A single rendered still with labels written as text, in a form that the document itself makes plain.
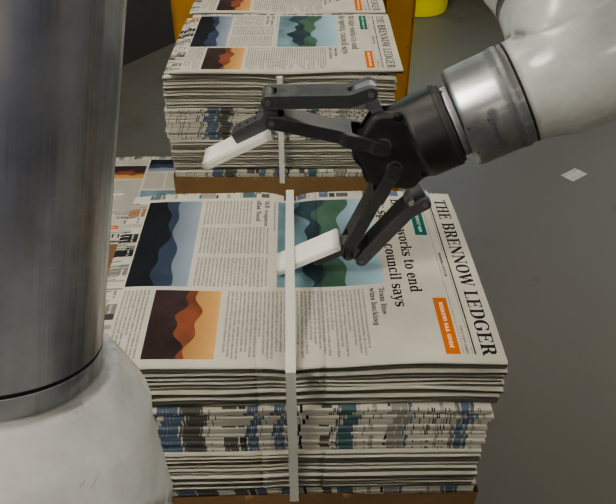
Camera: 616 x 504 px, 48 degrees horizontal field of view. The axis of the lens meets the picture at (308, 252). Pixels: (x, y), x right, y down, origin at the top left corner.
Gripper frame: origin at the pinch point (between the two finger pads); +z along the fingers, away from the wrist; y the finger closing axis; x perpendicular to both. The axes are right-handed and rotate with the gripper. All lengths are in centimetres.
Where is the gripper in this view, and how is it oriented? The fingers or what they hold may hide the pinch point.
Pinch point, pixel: (253, 210)
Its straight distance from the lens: 66.4
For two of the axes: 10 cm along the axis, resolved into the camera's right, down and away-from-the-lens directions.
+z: -8.9, 3.7, 2.7
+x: -0.1, -6.0, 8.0
